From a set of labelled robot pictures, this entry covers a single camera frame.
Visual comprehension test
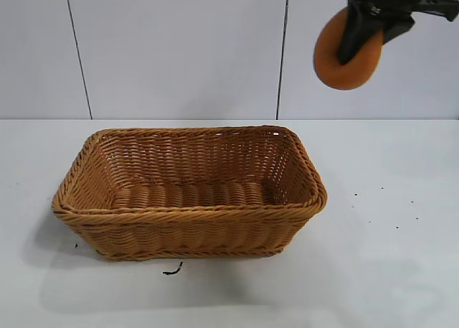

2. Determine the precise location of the orange cone-shaped bread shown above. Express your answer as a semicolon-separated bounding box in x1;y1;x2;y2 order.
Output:
313;6;385;91

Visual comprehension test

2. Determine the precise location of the brown woven wicker basket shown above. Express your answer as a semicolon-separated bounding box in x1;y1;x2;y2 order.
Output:
51;125;329;263

